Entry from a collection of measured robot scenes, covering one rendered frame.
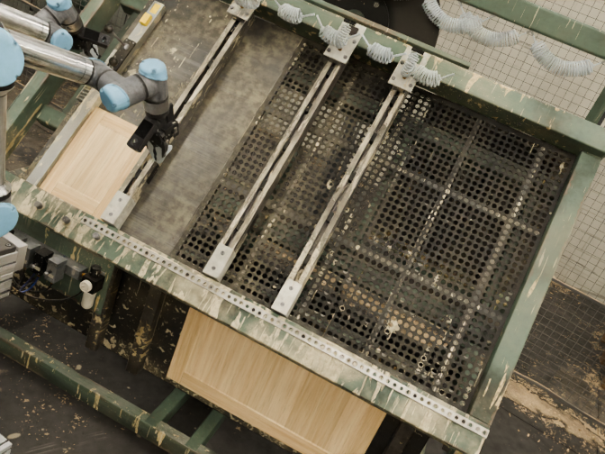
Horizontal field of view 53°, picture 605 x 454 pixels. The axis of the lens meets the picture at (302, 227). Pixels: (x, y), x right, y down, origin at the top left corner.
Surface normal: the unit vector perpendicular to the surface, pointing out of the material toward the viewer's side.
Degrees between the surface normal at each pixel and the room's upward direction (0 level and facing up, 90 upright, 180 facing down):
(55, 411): 0
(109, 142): 51
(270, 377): 90
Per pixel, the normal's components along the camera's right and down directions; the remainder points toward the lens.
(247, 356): -0.32, 0.29
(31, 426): 0.35, -0.85
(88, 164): -0.03, -0.31
